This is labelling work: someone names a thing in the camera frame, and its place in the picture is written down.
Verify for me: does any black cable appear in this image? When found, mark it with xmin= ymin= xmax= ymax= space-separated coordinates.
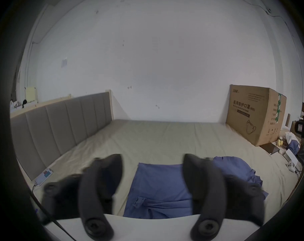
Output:
xmin=29 ymin=183 xmax=76 ymax=241

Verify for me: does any phone with lit screen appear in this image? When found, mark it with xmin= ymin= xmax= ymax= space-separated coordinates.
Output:
xmin=34 ymin=168 xmax=54 ymax=186

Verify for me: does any white hand controller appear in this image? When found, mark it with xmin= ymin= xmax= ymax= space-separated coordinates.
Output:
xmin=286 ymin=160 xmax=301 ymax=173

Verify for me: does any dark blue shirt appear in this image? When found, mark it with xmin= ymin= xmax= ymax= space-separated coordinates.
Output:
xmin=123 ymin=156 xmax=269 ymax=220

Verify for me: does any brown cardboard carton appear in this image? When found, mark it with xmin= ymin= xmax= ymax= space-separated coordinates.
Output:
xmin=226 ymin=84 xmax=287 ymax=147

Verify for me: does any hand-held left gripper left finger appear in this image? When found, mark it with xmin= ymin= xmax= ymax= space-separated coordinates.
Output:
xmin=42 ymin=154 xmax=124 ymax=240

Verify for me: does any flat dark notebook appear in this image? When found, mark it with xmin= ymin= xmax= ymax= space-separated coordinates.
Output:
xmin=260 ymin=143 xmax=284 ymax=156

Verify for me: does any small white box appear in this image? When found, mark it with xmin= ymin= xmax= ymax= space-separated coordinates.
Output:
xmin=283 ymin=148 xmax=299 ymax=164

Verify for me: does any bed with beige sheet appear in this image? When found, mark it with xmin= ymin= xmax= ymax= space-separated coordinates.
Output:
xmin=17 ymin=119 xmax=302 ymax=226

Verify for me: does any grey padded headboard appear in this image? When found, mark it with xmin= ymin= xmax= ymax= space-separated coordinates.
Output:
xmin=10 ymin=90 xmax=114 ymax=182

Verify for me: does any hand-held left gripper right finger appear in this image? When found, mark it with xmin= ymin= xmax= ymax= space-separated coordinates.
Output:
xmin=183 ymin=154 xmax=266 ymax=240

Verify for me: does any black camera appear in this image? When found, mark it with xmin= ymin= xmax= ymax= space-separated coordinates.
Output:
xmin=291 ymin=117 xmax=304 ymax=139

